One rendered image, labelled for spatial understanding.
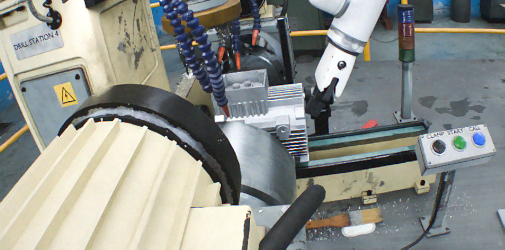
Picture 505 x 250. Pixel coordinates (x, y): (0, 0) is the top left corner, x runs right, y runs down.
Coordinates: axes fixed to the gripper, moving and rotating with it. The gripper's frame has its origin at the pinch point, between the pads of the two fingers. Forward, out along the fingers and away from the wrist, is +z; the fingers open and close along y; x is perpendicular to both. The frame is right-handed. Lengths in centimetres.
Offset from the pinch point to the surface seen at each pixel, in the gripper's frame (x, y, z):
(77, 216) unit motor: 26, -58, -15
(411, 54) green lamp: -33.4, 33.1, -15.7
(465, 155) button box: -27.1, -21.3, -11.4
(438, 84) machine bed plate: -68, 59, -6
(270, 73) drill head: 7.9, 26.7, 7.0
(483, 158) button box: -32.6, -21.0, -12.3
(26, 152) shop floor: 206, 170, 244
